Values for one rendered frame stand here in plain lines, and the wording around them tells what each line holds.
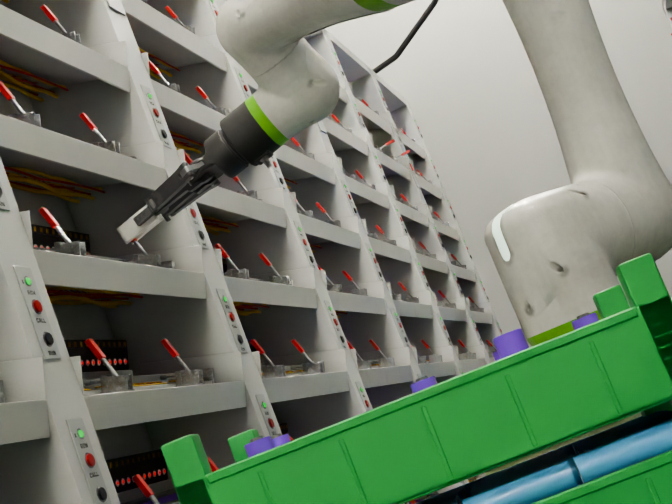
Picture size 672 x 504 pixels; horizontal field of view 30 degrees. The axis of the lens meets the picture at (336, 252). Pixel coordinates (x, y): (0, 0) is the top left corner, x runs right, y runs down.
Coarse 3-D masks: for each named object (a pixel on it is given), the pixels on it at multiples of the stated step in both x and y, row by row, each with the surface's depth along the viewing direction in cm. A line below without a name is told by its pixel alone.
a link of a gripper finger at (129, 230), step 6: (132, 216) 202; (156, 216) 201; (126, 222) 203; (132, 222) 202; (150, 222) 202; (120, 228) 203; (126, 228) 202; (132, 228) 202; (138, 228) 202; (144, 228) 202; (120, 234) 203; (126, 234) 202; (132, 234) 202; (138, 234) 202; (126, 240) 202
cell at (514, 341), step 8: (520, 328) 74; (504, 336) 73; (512, 336) 73; (520, 336) 73; (496, 344) 74; (504, 344) 73; (512, 344) 73; (520, 344) 73; (504, 352) 73; (512, 352) 73
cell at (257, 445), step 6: (258, 438) 81; (264, 438) 81; (270, 438) 81; (246, 444) 81; (252, 444) 81; (258, 444) 81; (264, 444) 81; (270, 444) 81; (246, 450) 81; (252, 450) 81; (258, 450) 81; (264, 450) 81
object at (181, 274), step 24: (24, 216) 161; (48, 264) 164; (72, 264) 171; (96, 264) 178; (120, 264) 186; (168, 264) 219; (192, 264) 219; (48, 288) 188; (72, 288) 195; (96, 288) 177; (120, 288) 185; (144, 288) 193; (168, 288) 202; (192, 288) 213
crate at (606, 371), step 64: (640, 256) 70; (640, 320) 70; (448, 384) 70; (512, 384) 70; (576, 384) 70; (640, 384) 69; (192, 448) 72; (320, 448) 71; (384, 448) 70; (448, 448) 70; (512, 448) 70
